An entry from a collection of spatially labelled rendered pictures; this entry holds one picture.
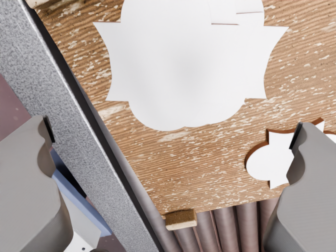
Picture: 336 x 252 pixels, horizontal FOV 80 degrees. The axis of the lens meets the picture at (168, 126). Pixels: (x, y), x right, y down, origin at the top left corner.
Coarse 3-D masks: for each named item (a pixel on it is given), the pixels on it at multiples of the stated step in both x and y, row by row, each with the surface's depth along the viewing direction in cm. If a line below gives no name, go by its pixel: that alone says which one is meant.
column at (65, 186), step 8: (56, 160) 59; (56, 168) 46; (64, 168) 58; (56, 176) 45; (64, 176) 56; (72, 176) 57; (64, 184) 47; (72, 184) 56; (64, 192) 47; (72, 192) 48; (80, 192) 58; (72, 200) 49; (80, 200) 50; (80, 208) 50; (88, 208) 51; (88, 216) 52; (96, 216) 53; (96, 224) 54; (104, 224) 55; (104, 232) 56
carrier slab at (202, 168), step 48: (96, 0) 21; (288, 0) 21; (96, 48) 24; (288, 48) 23; (96, 96) 27; (288, 96) 26; (144, 144) 31; (192, 144) 31; (240, 144) 31; (192, 192) 37; (240, 192) 36
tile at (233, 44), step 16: (208, 0) 16; (224, 0) 16; (224, 16) 17; (240, 16) 17; (256, 16) 17; (240, 32) 18; (240, 48) 18; (224, 64) 19; (240, 64) 19; (224, 80) 20; (240, 80) 20; (224, 96) 21; (208, 112) 22
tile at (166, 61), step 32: (128, 0) 16; (160, 0) 16; (192, 0) 16; (128, 32) 17; (160, 32) 17; (192, 32) 17; (224, 32) 17; (128, 64) 18; (160, 64) 18; (192, 64) 18; (128, 96) 20; (160, 96) 20; (192, 96) 20; (160, 128) 22
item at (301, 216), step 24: (312, 144) 8; (288, 168) 9; (312, 168) 7; (288, 192) 6; (312, 192) 6; (288, 216) 6; (312, 216) 6; (264, 240) 6; (288, 240) 5; (312, 240) 5
